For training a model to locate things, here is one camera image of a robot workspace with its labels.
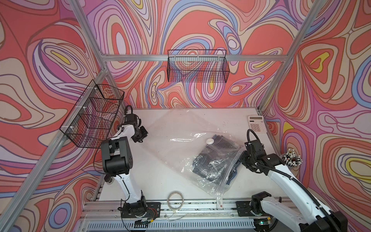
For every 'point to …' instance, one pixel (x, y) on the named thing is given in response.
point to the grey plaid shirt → (214, 159)
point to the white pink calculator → (256, 123)
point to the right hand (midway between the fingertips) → (242, 163)
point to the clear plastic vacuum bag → (199, 150)
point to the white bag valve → (210, 141)
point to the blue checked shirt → (234, 170)
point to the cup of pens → (292, 159)
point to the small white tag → (219, 203)
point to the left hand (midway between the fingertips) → (147, 135)
